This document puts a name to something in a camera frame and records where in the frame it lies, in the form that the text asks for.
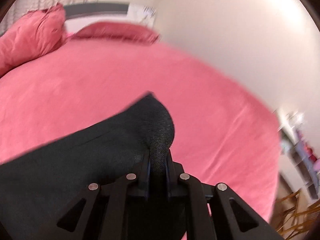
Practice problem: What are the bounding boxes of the cluttered shelf unit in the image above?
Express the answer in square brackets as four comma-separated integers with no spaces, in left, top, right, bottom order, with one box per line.
[275,108,319,203]

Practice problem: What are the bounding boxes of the large pink pillow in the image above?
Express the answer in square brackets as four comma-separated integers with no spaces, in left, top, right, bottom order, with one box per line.
[1,3,67,76]

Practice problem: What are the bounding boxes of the black knit garment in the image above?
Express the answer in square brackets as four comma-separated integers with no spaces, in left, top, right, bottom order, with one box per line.
[1,94,174,239]

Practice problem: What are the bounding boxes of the pink bed blanket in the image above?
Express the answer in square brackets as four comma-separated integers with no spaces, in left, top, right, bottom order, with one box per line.
[0,39,282,240]

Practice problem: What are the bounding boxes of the wooden chair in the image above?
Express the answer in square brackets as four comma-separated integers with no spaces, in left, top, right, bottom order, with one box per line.
[271,189,319,239]

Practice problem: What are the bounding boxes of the flat pink pillow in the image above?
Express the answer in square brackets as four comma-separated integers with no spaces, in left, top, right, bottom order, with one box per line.
[71,21,160,44]

